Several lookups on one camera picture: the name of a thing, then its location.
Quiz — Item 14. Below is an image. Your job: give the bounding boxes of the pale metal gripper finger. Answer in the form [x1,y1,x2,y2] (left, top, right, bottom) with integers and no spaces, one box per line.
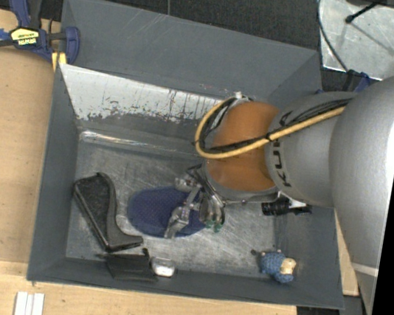
[173,205,194,238]
[162,206,184,242]

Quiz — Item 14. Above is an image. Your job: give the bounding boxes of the dark blue round cloth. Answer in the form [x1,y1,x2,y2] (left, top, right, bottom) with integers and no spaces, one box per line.
[123,179,213,246]

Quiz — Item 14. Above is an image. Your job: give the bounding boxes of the small silver oval case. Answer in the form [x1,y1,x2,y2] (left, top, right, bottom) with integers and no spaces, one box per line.
[148,255,179,280]

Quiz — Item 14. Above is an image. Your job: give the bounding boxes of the black curved flat piece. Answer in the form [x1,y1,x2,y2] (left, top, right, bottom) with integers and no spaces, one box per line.
[63,167,155,259]

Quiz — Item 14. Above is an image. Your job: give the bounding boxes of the blue knitted toy animal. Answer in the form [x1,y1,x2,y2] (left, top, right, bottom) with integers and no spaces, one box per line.
[246,245,300,286]

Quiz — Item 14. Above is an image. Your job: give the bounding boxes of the grey metal bin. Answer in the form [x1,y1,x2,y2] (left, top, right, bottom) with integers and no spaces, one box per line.
[16,0,390,315]

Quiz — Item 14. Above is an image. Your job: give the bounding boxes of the pale wood board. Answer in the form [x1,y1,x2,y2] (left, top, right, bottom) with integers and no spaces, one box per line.
[0,46,65,269]

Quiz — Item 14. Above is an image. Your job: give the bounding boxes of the black cylinder on white bracket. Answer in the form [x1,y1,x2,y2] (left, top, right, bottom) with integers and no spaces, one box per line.
[259,191,315,224]

